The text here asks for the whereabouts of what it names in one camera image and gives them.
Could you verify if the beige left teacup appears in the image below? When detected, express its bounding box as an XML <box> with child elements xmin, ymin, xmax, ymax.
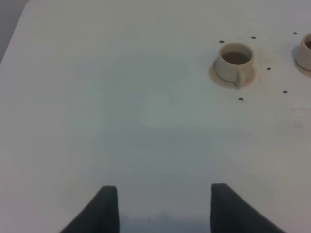
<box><xmin>214</xmin><ymin>42</ymin><xmax>255</xmax><ymax>89</ymax></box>

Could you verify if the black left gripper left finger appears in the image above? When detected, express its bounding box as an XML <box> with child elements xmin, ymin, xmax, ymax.
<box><xmin>61</xmin><ymin>186</ymin><xmax>120</xmax><ymax>233</ymax></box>

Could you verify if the beige middle teacup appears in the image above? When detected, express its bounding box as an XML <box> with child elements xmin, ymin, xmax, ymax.
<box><xmin>296</xmin><ymin>33</ymin><xmax>311</xmax><ymax>72</ymax></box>

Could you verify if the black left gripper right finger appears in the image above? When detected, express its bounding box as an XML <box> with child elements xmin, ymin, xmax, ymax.
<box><xmin>210</xmin><ymin>183</ymin><xmax>283</xmax><ymax>233</ymax></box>

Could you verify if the beige teacup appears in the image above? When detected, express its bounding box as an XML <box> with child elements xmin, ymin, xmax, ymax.
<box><xmin>214</xmin><ymin>42</ymin><xmax>255</xmax><ymax>89</ymax></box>
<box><xmin>296</xmin><ymin>33</ymin><xmax>311</xmax><ymax>72</ymax></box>

